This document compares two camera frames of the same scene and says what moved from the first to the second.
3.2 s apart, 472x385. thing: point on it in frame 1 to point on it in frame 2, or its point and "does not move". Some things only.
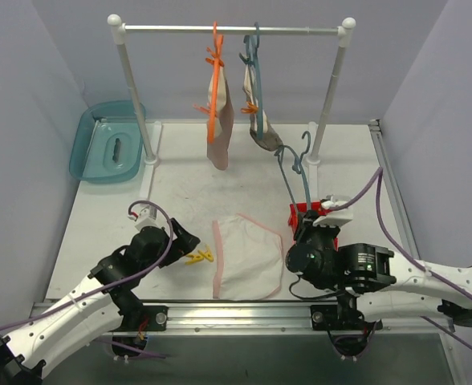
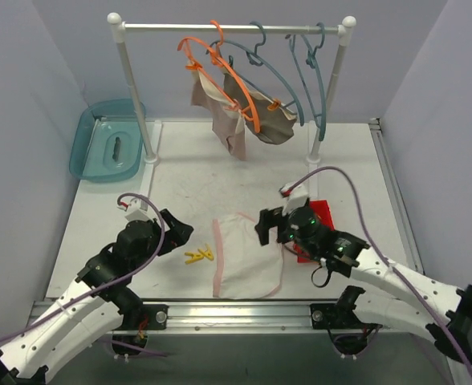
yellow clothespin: (195, 258) does not move
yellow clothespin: (207, 254) does not move
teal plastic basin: (107, 146) does not move
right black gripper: (311, 224) to (278, 224)
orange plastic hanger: (217, 63) to (217, 57)
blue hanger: (298, 168) to (320, 119)
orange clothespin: (251, 108) to (275, 105)
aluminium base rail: (138, 318) does not move
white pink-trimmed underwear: (250, 258) does not move
